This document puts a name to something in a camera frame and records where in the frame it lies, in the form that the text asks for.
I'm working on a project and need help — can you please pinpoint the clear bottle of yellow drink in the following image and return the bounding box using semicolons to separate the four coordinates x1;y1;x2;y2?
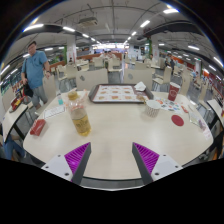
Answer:
67;90;92;137

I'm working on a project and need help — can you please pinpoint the flat round red coaster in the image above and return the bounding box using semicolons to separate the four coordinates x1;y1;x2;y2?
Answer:
170;114;185;127

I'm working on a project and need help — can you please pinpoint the red paper cup with lid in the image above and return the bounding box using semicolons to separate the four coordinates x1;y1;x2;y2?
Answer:
167;81;181;102

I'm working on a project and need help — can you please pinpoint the wrapped food leftover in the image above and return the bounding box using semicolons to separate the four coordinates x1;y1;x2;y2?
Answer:
136;92;149;103

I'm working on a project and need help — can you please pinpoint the beige neighbouring table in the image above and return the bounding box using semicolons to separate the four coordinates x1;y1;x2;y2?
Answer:
0;102;29;141

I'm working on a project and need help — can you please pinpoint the clear plastic food bag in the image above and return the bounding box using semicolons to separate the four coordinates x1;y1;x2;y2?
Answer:
64;89;91;113

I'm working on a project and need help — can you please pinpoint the white label with red print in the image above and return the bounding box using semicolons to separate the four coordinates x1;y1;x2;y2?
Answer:
201;128;214;141

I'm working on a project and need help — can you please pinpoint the group of cafeteria chairs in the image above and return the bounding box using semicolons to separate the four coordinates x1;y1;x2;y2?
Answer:
49;54;221;111

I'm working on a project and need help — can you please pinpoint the small red wallet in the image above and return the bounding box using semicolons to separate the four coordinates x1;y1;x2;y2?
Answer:
29;118;47;137

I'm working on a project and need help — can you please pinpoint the white paper napkin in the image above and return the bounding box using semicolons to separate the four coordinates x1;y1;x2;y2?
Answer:
133;81;148;92

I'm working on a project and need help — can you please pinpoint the person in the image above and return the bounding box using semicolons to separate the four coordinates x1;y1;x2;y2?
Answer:
20;40;51;109
0;133;26;161

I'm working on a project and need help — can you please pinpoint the ceiling air conditioner unit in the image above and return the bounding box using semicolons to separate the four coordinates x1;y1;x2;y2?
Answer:
78;16;99;28

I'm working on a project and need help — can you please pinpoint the beige cafeteria chair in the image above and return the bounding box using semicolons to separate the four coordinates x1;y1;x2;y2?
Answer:
75;68;109;92
123;67;154;90

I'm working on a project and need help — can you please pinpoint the brown food tray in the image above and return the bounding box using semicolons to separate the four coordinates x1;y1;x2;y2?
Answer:
88;83;155;104

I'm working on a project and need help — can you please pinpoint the clear plastic packet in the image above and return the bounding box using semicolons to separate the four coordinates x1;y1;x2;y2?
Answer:
188;111;201;127

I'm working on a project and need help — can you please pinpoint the white paper slip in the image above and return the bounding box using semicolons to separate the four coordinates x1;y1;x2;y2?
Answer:
44;104;67;120

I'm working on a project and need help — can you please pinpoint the group of ceiling lights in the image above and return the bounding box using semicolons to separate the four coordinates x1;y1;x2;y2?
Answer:
0;7;224;88

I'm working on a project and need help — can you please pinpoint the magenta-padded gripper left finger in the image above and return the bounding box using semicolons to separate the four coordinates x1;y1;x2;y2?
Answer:
41;142;92;186

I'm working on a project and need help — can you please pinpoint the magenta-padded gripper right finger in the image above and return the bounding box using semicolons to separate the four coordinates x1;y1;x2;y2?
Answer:
131;142;184;186

